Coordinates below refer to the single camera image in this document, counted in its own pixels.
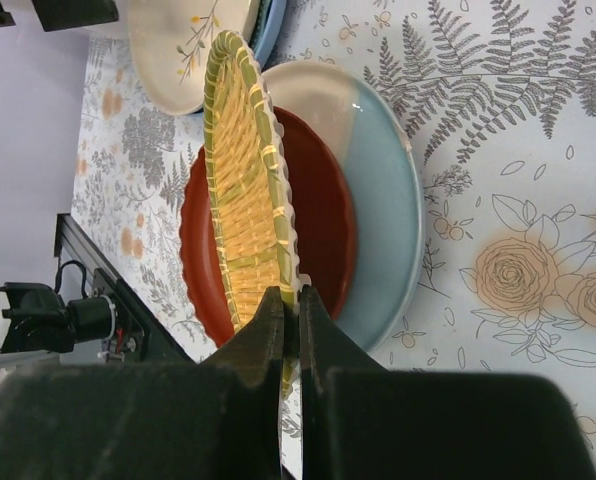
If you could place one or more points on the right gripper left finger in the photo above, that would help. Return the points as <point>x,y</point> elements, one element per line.
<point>218,419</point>

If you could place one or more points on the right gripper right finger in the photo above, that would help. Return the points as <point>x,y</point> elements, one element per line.
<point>363,421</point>

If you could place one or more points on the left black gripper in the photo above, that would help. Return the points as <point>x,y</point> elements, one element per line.
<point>56,15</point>

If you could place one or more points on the woven bamboo pattern plate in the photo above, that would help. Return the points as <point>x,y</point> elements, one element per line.
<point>248,184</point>

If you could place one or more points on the cream green floral plate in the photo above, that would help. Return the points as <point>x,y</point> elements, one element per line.
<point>170,42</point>

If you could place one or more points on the red-brown scalloped plate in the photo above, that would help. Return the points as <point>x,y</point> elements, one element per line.
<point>325,225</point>

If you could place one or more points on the blue plate under cream plate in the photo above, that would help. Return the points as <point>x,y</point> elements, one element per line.
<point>267,28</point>

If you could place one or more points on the cream and blue plate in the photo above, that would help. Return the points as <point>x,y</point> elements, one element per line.
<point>374,153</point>

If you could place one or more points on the floral patterned table mat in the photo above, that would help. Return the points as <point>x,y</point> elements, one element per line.
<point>499,101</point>

